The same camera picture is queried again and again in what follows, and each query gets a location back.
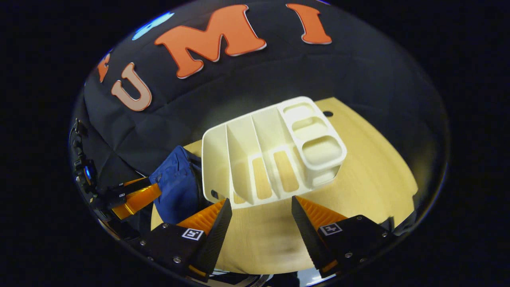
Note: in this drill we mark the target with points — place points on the black backdrop cloth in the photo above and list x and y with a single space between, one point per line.
247 87

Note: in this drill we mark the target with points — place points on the blue schoolbag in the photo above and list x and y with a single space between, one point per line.
179 187

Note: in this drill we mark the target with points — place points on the white bookshelf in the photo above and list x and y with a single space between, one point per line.
318 151

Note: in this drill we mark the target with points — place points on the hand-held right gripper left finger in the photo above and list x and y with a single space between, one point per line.
213 239

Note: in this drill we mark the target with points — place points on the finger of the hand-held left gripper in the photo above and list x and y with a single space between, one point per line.
139 199
131 186

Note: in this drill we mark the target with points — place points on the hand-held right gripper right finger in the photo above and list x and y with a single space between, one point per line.
308 235

